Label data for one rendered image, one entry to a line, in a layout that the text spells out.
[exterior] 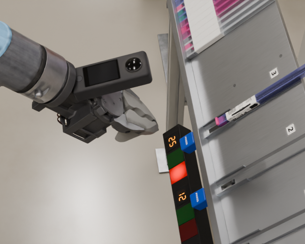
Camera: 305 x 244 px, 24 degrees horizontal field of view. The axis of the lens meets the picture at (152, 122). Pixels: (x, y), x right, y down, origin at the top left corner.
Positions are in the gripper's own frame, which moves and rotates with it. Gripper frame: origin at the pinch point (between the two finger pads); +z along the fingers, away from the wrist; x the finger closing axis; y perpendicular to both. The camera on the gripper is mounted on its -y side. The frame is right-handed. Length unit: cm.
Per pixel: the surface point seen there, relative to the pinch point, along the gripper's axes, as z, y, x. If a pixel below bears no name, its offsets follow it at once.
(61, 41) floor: 45, 65, -90
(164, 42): 66, 40, -84
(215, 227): 7.5, -2.4, 17.6
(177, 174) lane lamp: 10.7, 5.1, 3.0
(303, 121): 9.2, -20.4, 7.4
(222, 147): 9.5, -5.6, 3.9
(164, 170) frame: 62, 45, -37
